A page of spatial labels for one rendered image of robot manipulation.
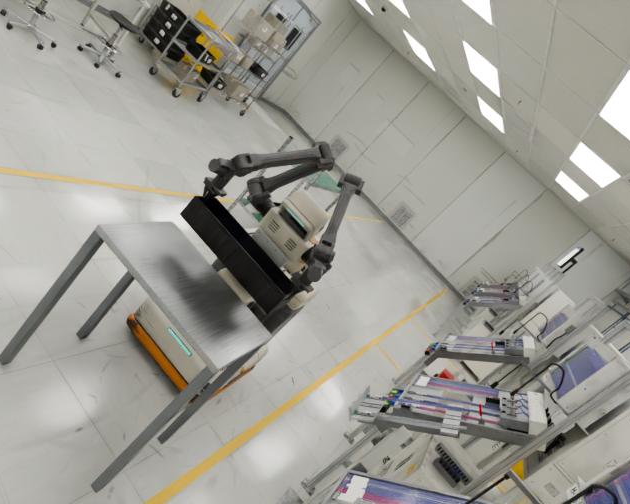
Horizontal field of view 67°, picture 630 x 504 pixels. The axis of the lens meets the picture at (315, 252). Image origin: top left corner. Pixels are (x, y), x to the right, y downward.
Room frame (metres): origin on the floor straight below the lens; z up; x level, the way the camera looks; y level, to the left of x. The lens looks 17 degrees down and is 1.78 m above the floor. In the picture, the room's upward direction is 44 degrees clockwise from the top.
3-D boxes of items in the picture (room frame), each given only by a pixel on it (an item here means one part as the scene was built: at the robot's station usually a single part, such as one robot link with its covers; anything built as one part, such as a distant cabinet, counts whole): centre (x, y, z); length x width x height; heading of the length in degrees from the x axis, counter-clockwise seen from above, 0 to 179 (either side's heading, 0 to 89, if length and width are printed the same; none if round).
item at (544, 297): (7.08, -2.81, 0.95); 1.36 x 0.82 x 1.90; 75
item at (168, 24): (7.32, 3.97, 0.38); 0.65 x 0.46 x 0.75; 78
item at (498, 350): (3.97, -1.80, 0.66); 1.01 x 0.73 x 1.31; 75
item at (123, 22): (5.18, 3.30, 0.28); 0.54 x 0.52 x 0.57; 98
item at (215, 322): (1.69, 0.26, 0.40); 0.70 x 0.45 x 0.80; 80
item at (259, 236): (2.17, 0.17, 0.88); 0.28 x 0.16 x 0.22; 80
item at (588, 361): (2.52, -1.47, 1.52); 0.51 x 0.13 x 0.27; 165
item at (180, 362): (2.46, 0.12, 0.16); 0.67 x 0.64 x 0.25; 170
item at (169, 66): (6.70, 3.11, 0.50); 0.90 x 0.54 x 1.00; 179
